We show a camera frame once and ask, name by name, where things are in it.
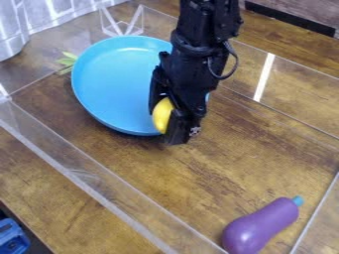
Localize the blue oval tray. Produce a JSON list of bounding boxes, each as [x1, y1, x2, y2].
[[73, 36, 173, 136]]

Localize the green leafy toy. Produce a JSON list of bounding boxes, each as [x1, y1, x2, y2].
[[58, 52, 79, 74]]

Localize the purple toy eggplant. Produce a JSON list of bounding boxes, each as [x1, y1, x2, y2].
[[224, 195, 305, 254]]

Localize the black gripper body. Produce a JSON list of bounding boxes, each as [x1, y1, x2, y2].
[[147, 30, 232, 132]]

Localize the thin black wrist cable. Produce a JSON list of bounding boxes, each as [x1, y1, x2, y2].
[[206, 40, 241, 80]]

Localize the grey checkered curtain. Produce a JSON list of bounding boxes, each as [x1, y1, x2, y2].
[[0, 0, 129, 62]]

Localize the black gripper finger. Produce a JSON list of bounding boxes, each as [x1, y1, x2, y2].
[[165, 109, 204, 145], [149, 72, 169, 112]]

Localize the yellow toy lemon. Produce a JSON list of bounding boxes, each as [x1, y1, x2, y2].
[[153, 97, 174, 134]]

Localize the clear acrylic enclosure wall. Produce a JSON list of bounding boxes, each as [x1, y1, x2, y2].
[[0, 0, 339, 254]]

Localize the blue device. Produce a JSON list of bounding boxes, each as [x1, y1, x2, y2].
[[0, 218, 31, 254]]

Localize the dark baseboard strip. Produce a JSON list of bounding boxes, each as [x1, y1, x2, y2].
[[246, 0, 337, 38]]

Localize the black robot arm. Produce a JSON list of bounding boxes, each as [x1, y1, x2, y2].
[[149, 0, 245, 145]]

